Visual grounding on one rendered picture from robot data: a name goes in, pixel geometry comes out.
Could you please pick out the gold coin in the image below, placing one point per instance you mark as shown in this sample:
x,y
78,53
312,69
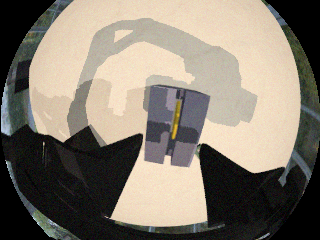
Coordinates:
x,y
175,118

